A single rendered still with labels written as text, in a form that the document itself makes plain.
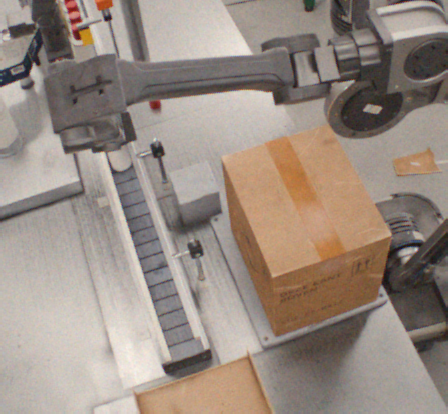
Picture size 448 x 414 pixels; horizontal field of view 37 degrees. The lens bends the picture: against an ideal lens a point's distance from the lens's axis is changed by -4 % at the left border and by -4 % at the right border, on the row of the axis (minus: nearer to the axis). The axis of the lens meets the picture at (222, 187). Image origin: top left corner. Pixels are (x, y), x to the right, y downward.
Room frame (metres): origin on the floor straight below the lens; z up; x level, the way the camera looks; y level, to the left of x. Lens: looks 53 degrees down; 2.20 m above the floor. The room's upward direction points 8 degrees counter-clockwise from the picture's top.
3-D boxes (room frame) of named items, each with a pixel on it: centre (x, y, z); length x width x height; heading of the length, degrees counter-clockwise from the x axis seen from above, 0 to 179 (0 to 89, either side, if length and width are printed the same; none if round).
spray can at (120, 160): (1.10, 0.24, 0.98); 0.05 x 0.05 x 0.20
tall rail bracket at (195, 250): (0.77, 0.10, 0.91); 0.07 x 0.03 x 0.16; 102
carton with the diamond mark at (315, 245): (0.76, -0.15, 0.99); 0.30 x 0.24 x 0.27; 12
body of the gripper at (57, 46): (1.34, 0.36, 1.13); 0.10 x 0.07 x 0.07; 12
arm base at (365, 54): (0.78, -0.24, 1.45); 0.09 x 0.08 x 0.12; 5
